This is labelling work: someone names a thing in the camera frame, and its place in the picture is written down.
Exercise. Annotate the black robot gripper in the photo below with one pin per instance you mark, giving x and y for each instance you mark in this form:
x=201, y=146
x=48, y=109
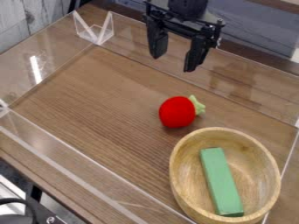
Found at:
x=187, y=18

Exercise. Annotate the red plush strawberry toy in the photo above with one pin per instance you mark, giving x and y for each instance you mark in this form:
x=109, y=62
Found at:
x=178, y=110

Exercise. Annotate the round wooden bowl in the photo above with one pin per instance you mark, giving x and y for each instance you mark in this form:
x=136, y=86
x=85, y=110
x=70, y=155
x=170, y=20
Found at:
x=253, y=171

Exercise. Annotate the green rectangular block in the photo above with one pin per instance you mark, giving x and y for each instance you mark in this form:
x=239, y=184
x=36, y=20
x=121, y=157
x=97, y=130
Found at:
x=221, y=185

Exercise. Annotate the black table leg clamp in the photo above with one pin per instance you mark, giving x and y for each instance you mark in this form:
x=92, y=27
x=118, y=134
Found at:
x=44, y=215

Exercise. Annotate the clear acrylic enclosure wall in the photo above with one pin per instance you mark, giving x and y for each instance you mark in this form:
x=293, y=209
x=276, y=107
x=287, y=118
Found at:
x=78, y=119

